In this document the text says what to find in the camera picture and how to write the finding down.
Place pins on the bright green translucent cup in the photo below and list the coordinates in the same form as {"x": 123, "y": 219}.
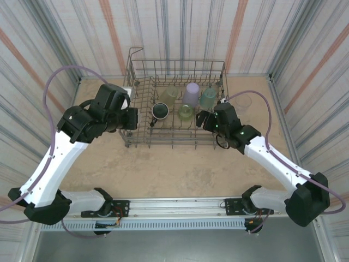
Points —
{"x": 186, "y": 112}

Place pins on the teal frosted plastic cup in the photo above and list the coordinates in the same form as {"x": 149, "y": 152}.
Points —
{"x": 208, "y": 97}

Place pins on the clear plastic cup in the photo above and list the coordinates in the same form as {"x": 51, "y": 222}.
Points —
{"x": 243, "y": 102}

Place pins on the lilac plastic cup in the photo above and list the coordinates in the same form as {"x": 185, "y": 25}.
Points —
{"x": 191, "y": 92}

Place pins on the black mug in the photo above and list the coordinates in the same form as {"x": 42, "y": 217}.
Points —
{"x": 160, "y": 110}

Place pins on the yellow frosted plastic cup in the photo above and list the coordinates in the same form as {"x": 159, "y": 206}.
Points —
{"x": 169, "y": 96}

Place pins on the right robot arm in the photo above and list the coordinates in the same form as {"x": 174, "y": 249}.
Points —
{"x": 275, "y": 161}

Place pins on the aluminium side profile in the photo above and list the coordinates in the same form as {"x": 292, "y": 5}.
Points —
{"x": 76, "y": 90}
{"x": 272, "y": 84}

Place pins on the orange power connector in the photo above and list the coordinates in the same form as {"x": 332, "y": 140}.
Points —
{"x": 251, "y": 221}
{"x": 117, "y": 223}

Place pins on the grey metal panel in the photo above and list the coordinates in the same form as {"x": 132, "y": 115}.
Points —
{"x": 174, "y": 248}

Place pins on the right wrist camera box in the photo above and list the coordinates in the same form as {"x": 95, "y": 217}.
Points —
{"x": 224, "y": 101}

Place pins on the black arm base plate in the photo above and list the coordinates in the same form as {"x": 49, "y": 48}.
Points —
{"x": 230, "y": 206}
{"x": 122, "y": 208}

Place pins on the aluminium mounting rail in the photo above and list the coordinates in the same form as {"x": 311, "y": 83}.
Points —
{"x": 177, "y": 207}

